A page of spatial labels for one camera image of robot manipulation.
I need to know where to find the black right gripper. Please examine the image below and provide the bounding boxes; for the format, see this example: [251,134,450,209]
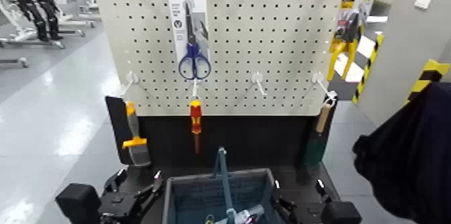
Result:
[272,178,333,224]

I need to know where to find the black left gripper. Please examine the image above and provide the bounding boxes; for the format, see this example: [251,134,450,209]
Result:
[99,167,164,224]

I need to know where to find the blue crate with handle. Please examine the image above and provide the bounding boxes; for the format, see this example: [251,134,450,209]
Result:
[162,146,283,224]

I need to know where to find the grey tool in crate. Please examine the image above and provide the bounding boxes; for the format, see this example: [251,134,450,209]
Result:
[205,204,266,224]

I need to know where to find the red yellow screwdriver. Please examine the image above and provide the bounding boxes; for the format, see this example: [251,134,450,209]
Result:
[189,99,203,155]

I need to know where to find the dark navy cloth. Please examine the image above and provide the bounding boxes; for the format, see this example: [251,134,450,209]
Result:
[352,81,451,224]

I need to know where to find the white perforated pegboard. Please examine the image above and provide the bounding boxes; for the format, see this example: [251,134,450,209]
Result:
[91,0,361,117]

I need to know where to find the white scissors packaging card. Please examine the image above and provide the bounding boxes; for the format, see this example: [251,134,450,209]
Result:
[166,0,211,73]

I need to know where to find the white metal stand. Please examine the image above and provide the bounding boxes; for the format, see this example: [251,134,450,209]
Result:
[56,0,102,38]
[0,0,66,50]

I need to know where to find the pliers packaging card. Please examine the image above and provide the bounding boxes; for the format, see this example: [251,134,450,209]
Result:
[338,0,376,43]

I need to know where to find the black humanoid robot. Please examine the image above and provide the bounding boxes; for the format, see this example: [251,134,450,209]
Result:
[5,0,64,42]

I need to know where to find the yellow handled scraper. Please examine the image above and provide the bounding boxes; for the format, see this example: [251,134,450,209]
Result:
[121,101,152,168]

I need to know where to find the wooden handled green tool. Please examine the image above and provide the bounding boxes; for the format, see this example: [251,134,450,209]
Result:
[303,101,334,167]

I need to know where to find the black stand frame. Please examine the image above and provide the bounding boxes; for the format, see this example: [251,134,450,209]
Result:
[105,95,340,184]

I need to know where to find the blue handled scissors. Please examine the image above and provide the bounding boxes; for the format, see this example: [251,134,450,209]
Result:
[177,1,212,80]

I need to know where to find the yellow black striped post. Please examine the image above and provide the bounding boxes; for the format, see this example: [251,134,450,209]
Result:
[352,33,385,105]
[404,58,451,106]

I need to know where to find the yellow handled pliers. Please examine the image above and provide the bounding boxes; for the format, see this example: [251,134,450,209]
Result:
[326,9,362,82]

